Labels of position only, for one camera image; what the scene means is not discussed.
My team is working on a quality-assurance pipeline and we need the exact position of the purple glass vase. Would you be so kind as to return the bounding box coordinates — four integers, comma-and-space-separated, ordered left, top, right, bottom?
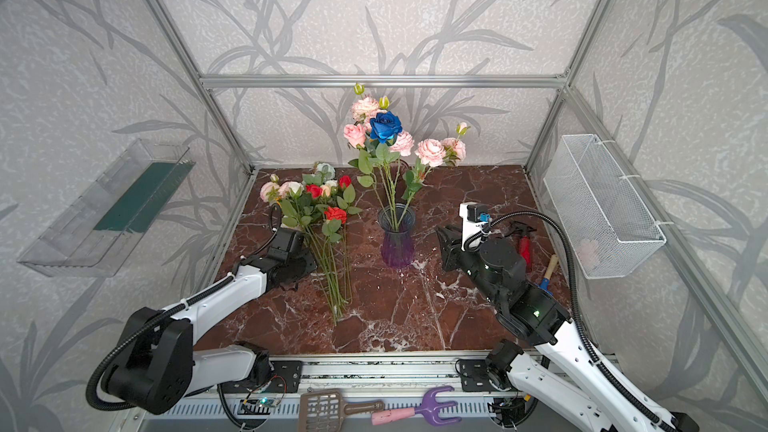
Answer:
377, 203, 416, 269

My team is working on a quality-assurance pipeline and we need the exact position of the pink flower stem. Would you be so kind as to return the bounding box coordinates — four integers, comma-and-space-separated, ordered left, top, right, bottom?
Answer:
389, 122, 471, 231
350, 82, 416, 230
343, 123, 386, 208

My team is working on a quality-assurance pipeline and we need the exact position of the blue rose stem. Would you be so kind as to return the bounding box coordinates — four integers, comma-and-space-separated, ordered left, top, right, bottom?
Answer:
367, 110, 403, 232

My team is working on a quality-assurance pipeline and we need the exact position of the dark red glass vase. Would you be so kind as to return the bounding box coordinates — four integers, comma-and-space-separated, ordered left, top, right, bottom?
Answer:
377, 160, 408, 207

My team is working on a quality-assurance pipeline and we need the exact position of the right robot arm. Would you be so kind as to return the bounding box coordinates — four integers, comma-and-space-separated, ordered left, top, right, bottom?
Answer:
435, 202, 699, 431

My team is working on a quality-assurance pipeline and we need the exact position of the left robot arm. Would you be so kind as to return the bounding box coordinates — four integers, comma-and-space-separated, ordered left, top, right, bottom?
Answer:
85, 228, 316, 415

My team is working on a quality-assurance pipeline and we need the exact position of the bunch of artificial flowers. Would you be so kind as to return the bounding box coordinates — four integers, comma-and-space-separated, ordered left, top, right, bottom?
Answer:
259, 163, 361, 323

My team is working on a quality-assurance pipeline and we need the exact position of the blue garden trowel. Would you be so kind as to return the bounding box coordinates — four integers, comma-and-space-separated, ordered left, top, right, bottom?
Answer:
539, 254, 559, 291

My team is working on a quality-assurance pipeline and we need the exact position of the brown plastic scoop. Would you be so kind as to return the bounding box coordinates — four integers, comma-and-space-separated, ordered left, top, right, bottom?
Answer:
298, 389, 385, 432

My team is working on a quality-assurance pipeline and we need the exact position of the purple pink garden fork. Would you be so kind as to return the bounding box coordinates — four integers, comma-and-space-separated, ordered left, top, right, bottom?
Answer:
371, 385, 462, 427

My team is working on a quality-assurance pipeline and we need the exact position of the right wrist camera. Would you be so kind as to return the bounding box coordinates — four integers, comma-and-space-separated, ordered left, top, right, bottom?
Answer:
459, 202, 491, 252

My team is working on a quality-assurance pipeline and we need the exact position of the white wire mesh basket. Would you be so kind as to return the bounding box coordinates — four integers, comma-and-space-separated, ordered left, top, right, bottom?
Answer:
544, 134, 667, 280

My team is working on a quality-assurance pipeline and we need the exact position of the clear plastic wall shelf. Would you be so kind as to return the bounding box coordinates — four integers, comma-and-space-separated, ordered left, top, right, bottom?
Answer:
18, 139, 195, 278

